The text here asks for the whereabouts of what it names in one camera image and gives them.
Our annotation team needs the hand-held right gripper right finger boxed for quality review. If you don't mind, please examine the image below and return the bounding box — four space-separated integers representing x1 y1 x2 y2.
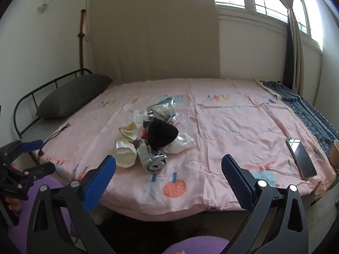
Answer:
221 154 310 254

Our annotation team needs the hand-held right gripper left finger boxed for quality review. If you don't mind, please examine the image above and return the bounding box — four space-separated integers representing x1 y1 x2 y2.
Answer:
26 155 117 254

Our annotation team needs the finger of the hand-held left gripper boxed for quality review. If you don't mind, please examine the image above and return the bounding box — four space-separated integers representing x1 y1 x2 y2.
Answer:
0 139 44 164
5 162 56 199

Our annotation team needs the silver foil bag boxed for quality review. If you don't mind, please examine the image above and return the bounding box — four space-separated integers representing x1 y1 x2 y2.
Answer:
138 140 168 174
146 97 178 123

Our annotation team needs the person's left hand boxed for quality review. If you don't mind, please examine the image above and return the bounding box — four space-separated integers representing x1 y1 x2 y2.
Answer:
6 196 22 213

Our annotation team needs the grey mattress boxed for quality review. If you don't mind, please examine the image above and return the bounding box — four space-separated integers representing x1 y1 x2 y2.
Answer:
21 116 70 145

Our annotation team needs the white paper cup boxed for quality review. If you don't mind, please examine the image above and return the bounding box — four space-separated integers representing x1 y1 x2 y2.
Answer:
115 139 138 168

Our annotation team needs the cream paper cup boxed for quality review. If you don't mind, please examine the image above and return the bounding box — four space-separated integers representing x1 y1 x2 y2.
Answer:
118 122 141 141

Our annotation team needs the dark grey pillow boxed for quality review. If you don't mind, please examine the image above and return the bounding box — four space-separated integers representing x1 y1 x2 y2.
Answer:
36 74 114 119

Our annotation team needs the pink printed bedsheet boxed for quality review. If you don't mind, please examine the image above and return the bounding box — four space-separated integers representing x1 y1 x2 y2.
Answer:
37 78 337 221

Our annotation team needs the black smartphone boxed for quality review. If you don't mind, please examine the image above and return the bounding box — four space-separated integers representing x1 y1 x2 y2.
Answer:
285 138 317 179

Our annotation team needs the black crumpled cloth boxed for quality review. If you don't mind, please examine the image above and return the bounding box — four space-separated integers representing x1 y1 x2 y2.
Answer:
143 118 178 150

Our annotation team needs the person's right leg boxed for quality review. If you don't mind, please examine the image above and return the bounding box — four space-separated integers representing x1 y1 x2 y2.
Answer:
164 235 231 254

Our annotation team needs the clear plastic wrapper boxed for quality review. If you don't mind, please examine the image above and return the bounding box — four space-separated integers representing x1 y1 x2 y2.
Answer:
172 116 192 133

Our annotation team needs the blue patterned cloth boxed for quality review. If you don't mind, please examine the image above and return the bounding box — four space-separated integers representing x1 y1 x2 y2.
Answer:
255 78 339 159

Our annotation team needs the brown paper cup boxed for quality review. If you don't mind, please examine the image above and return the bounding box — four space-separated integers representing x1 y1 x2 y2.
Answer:
328 139 339 170

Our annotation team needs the brown wooden stick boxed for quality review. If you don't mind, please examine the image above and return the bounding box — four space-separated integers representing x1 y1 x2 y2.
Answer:
77 9 87 76

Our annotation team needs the beige curtain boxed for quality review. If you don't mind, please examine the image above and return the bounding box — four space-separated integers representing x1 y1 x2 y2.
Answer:
258 0 314 96

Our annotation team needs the black cord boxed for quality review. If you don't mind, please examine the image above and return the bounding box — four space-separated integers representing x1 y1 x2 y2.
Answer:
37 123 71 162

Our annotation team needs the black metal bed frame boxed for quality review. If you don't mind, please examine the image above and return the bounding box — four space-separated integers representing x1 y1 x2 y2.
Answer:
13 68 94 164

